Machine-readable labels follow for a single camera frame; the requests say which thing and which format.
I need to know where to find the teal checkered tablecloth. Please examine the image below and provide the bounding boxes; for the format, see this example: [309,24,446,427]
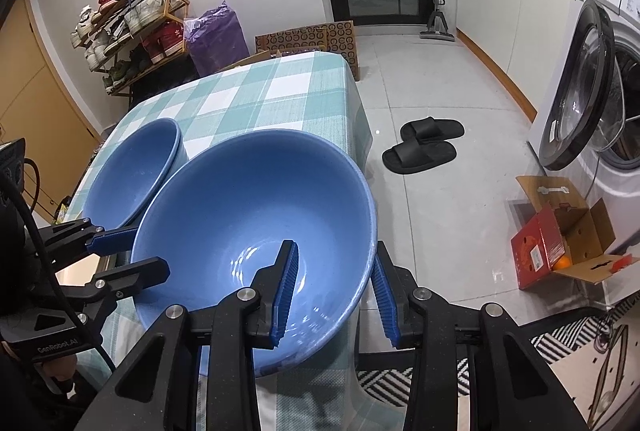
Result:
[65,52,405,430]

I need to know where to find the red high-top shoes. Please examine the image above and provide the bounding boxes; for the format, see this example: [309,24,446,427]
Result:
[142,20,183,65]

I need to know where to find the patterned cardboard box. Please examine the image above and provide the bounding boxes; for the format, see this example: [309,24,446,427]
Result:
[255,20,360,81]

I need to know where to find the left black slipper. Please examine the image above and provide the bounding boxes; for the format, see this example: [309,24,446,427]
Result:
[400,117,464,143]

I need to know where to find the white washing machine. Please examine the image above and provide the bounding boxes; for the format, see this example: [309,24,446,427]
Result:
[528,0,639,250]

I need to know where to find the wooden shoe rack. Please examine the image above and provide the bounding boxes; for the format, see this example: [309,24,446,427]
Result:
[70,0,190,98]

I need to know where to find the red orange fruit box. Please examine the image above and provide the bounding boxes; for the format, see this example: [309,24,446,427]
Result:
[511,175,639,290]

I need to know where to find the purple plastic bag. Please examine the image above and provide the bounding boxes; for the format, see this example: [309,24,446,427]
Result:
[183,2,250,78]

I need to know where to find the large blue bowl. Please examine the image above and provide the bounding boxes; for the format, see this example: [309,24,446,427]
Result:
[131,130,378,377]

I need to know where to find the yellow wooden door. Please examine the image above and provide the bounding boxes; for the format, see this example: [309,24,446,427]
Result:
[0,0,98,222]

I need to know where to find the white kitchen cabinet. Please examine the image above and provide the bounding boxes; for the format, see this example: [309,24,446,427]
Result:
[457,0,571,120]

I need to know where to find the left human hand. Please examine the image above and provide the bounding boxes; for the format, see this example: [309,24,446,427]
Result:
[36,354,77,395]

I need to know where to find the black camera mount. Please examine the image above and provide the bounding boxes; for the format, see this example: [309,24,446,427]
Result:
[1,137,26,236]

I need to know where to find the black slipper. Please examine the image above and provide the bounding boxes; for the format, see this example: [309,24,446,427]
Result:
[400,117,464,143]
[382,139,457,174]

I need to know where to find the right black slipper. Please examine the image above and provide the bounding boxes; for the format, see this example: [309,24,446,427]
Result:
[382,139,457,174]

